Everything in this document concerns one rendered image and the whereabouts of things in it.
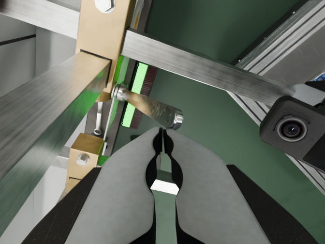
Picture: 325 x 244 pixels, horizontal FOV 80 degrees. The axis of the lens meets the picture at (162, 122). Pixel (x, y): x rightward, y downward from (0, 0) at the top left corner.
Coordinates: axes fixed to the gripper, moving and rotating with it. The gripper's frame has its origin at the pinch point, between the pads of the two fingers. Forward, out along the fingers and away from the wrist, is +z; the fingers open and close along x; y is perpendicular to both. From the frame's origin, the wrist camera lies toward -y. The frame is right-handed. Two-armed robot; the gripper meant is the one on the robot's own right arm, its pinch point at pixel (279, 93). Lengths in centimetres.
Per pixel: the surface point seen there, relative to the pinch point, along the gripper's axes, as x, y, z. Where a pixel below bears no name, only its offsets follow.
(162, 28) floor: -4, -18, 83
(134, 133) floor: -73, -15, 83
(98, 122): -22.8, -27.7, 12.0
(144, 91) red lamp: -11.7, -19.4, 12.4
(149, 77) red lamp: -8.3, -19.5, 12.4
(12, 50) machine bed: -11.9, -46.9, 12.5
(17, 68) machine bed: -16, -47, 14
